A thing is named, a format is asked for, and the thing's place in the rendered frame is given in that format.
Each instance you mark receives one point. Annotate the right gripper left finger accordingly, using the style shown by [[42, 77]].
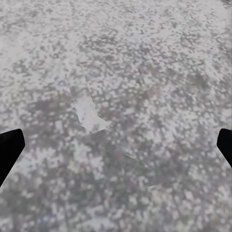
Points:
[[12, 144]]

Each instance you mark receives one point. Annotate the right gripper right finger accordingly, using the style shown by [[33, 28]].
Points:
[[224, 143]]

